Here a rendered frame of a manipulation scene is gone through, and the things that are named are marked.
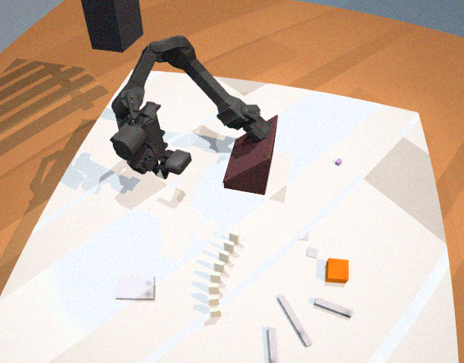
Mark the orange block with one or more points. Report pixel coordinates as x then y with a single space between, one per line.
337 271

